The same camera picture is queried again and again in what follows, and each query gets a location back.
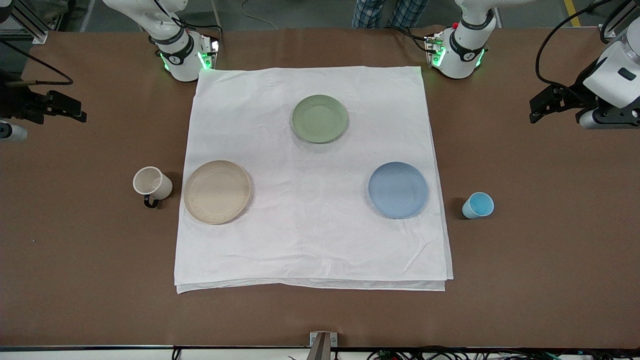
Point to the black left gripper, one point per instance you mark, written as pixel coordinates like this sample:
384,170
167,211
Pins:
576,95

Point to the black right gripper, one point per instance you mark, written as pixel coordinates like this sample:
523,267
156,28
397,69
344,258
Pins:
20,103

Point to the blue cup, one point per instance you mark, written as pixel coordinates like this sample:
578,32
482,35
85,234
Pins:
478,205

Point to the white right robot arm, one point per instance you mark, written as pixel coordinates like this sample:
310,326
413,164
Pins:
177,50

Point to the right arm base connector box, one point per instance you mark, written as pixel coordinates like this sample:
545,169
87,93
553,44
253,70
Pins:
210,50

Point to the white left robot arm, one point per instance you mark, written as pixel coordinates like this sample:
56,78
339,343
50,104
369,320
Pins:
462,52

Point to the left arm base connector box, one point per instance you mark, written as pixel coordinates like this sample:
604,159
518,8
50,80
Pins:
434,50

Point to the beige gray plate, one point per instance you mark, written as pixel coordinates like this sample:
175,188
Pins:
217,192

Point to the blue plate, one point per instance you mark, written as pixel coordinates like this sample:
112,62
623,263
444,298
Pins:
398,190

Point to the green plate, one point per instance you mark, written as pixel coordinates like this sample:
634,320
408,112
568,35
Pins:
319,119

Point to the plaid trouser leg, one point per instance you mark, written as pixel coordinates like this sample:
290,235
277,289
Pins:
369,12
409,12

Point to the white table cloth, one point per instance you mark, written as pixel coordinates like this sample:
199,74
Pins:
315,225

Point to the aluminium frame profile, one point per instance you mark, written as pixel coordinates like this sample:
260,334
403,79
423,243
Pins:
25,22

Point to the metal table edge bracket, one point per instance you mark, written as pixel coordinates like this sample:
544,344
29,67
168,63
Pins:
323,345

